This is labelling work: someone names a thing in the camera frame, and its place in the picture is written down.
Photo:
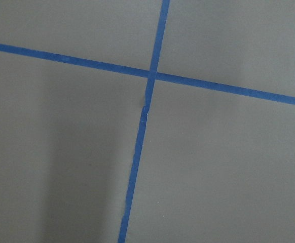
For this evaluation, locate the blue tape line lengthwise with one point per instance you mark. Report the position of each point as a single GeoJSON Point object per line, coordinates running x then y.
{"type": "Point", "coordinates": [151, 77]}

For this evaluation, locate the blue tape line crosswise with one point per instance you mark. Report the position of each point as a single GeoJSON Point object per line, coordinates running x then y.
{"type": "Point", "coordinates": [144, 73]}

